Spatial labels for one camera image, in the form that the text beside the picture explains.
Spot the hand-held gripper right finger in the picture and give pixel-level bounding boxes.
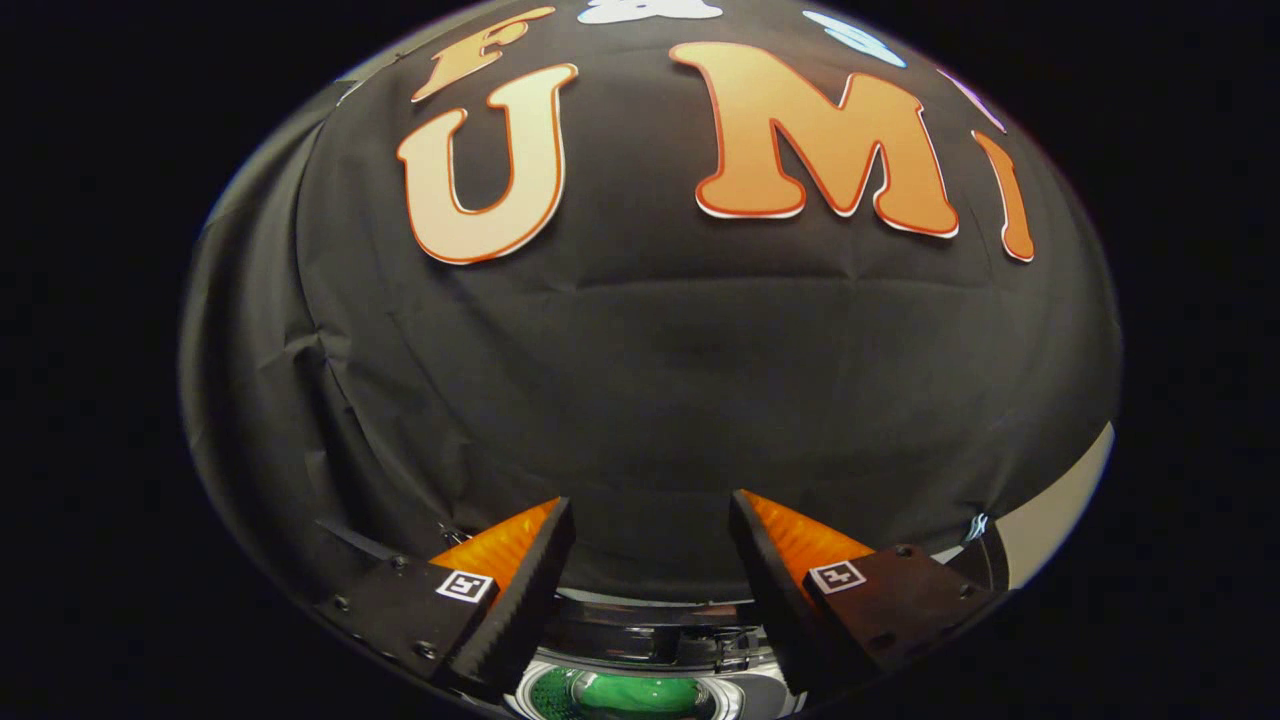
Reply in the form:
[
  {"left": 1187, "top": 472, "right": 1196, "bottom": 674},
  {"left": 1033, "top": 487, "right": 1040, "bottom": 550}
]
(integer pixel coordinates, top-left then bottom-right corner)
[{"left": 728, "top": 490, "right": 1006, "bottom": 697}]

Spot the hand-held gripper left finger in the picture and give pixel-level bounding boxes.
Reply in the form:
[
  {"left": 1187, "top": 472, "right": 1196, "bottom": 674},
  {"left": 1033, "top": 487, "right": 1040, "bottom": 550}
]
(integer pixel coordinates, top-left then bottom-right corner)
[{"left": 315, "top": 497, "right": 578, "bottom": 701}]

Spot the green polo shirt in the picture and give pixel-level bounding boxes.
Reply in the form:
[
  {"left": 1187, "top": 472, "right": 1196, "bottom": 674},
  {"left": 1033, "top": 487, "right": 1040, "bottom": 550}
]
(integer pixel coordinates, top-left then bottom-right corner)
[{"left": 575, "top": 672, "right": 706, "bottom": 716}]

